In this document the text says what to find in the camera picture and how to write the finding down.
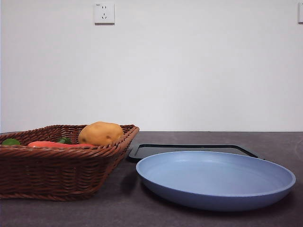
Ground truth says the blue round plate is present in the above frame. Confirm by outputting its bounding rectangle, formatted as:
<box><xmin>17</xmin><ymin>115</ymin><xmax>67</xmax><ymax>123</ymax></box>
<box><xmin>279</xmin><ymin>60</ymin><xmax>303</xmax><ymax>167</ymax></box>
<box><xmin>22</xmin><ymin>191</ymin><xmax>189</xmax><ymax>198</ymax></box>
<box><xmin>135</xmin><ymin>150</ymin><xmax>296</xmax><ymax>212</ymax></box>

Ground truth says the orange carrot with green leaves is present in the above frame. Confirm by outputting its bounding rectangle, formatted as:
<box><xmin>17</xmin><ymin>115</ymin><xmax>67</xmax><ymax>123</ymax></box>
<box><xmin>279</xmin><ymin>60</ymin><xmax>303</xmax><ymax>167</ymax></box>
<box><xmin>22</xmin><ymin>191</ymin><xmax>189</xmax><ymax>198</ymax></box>
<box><xmin>1</xmin><ymin>138</ymin><xmax>96</xmax><ymax>149</ymax></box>

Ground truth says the black flat tray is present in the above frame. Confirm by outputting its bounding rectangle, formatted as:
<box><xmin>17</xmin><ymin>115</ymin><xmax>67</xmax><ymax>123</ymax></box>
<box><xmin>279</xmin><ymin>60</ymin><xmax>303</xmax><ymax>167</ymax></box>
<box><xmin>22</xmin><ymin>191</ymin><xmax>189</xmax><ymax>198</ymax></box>
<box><xmin>128</xmin><ymin>143</ymin><xmax>266</xmax><ymax>163</ymax></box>

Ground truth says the yellow-brown potato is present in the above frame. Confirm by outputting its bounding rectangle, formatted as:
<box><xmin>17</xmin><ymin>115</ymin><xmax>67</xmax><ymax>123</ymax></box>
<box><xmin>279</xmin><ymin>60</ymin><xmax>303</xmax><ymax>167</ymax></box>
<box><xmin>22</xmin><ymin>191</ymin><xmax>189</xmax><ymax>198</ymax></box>
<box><xmin>78</xmin><ymin>121</ymin><xmax>125</xmax><ymax>147</ymax></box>

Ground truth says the brown wicker basket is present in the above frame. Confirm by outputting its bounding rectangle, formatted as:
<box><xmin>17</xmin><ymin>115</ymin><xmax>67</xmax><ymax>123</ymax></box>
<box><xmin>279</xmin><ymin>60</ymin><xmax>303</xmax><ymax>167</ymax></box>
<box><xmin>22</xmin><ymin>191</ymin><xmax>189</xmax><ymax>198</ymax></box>
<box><xmin>0</xmin><ymin>124</ymin><xmax>140</xmax><ymax>202</ymax></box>

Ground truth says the white wall socket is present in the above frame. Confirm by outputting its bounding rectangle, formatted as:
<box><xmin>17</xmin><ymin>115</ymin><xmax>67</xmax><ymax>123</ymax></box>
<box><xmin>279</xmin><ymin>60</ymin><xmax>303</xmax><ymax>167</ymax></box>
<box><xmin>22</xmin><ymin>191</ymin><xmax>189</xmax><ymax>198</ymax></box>
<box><xmin>94</xmin><ymin>2</ymin><xmax>115</xmax><ymax>25</ymax></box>

